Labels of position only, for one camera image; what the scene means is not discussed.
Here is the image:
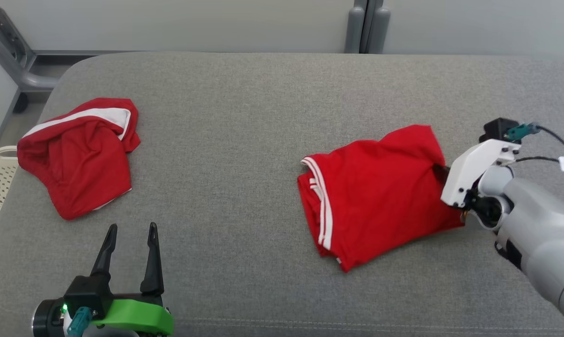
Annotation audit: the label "left camera cable teal plug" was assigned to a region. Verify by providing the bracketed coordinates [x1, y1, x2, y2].
[66, 307, 94, 337]

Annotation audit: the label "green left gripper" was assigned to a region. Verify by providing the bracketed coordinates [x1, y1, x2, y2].
[90, 222, 175, 335]

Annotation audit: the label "red Bulls 23 jersey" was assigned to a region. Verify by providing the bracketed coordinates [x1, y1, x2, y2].
[297, 124, 466, 273]

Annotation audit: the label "right camera cable teal plug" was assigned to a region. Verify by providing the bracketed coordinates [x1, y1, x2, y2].
[506, 123, 564, 181]

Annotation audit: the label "thin black right gripper cable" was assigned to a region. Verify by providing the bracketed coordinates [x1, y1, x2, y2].
[506, 156, 563, 167]

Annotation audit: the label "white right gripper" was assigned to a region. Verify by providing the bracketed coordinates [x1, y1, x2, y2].
[433, 139, 522, 209]

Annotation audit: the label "grey metal stand leg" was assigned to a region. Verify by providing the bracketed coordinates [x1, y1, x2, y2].
[0, 0, 60, 92]

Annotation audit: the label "grey partition connector post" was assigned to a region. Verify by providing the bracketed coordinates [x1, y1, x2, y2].
[344, 0, 391, 54]

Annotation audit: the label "red shorts with white stripe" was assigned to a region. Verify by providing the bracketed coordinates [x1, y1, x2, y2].
[17, 97, 141, 220]

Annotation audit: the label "grey fabric sofa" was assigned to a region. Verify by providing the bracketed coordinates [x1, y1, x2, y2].
[0, 51, 564, 337]

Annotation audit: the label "camera cable teal plug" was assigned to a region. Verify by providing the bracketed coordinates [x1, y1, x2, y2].
[506, 123, 564, 181]
[66, 307, 94, 337]

